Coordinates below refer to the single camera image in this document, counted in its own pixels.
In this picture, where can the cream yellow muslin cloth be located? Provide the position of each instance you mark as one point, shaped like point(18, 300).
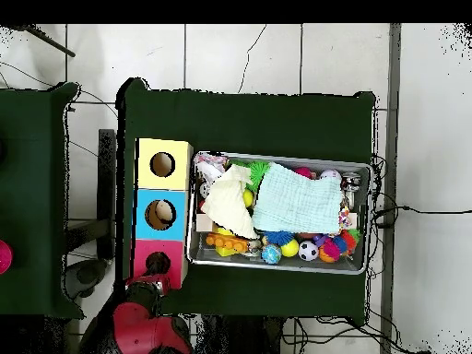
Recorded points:
point(228, 203)

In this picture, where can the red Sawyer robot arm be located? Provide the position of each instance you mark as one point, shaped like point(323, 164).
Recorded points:
point(144, 328)

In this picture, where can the wooden box with three holes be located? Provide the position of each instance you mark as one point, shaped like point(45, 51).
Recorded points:
point(175, 221)

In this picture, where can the shallow clear mesh bin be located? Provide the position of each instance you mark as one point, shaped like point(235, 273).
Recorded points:
point(358, 262)

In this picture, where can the grey stand base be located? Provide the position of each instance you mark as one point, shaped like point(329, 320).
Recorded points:
point(85, 274)

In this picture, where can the orange toy building blocks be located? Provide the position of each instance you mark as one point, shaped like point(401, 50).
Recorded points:
point(225, 242)

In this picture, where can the black upright panel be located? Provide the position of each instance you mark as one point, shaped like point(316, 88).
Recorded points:
point(107, 184)

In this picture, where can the blue globe ball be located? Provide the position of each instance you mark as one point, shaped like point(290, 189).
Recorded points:
point(271, 254)

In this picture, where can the colourful printed packet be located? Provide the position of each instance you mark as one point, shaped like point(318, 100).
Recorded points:
point(209, 166)

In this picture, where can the small yellow ball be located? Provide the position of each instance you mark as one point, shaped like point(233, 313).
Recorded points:
point(248, 198)

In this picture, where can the green covered side table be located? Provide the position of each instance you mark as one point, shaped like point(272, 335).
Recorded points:
point(33, 199)

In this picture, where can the pink round object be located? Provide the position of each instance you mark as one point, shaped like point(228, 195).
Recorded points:
point(4, 257)

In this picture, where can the green spiky ball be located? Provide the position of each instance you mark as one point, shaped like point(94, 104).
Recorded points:
point(259, 174)

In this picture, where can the black and white soccer ball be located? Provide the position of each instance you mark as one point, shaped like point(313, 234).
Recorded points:
point(308, 251)

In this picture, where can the mint green muslin cloth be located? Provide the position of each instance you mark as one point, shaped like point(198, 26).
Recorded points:
point(299, 199)

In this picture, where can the dark green table cloth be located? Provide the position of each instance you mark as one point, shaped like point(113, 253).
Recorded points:
point(243, 122)

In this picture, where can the pink spiky ball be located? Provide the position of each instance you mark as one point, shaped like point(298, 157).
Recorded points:
point(331, 248)

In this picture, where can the white baseball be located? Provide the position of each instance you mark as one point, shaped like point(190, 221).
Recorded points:
point(330, 175)

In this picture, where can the black rod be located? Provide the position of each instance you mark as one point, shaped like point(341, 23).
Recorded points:
point(44, 40)

